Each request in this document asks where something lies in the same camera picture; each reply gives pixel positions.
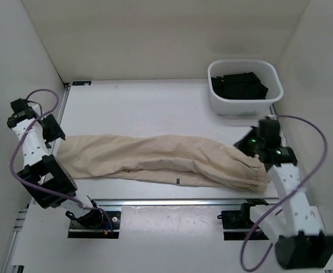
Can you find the beige trousers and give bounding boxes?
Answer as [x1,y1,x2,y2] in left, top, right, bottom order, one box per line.
[56,134,271,192]

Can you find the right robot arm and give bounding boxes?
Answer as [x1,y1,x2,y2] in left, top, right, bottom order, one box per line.
[235,119,333,270]

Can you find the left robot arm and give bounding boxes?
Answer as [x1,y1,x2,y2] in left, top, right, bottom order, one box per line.
[7,110,105,229]

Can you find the black folded trousers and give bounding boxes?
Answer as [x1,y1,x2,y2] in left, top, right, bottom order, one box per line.
[211,72,269,100]

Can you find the white plastic basket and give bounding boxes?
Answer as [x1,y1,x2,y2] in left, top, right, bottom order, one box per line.
[207,59,284,116]

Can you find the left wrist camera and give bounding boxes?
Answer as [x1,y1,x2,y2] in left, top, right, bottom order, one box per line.
[7,98,39,129]

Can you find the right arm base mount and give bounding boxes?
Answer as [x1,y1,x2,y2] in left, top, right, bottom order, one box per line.
[217,206,254,241]

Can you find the aluminium left rail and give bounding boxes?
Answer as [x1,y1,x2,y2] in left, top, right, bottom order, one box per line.
[1,87,67,272]

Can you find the aluminium front rail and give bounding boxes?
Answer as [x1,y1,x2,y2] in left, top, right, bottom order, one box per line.
[95,198,246,208]

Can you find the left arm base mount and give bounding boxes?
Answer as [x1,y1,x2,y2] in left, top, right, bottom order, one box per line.
[65,210,121,239]

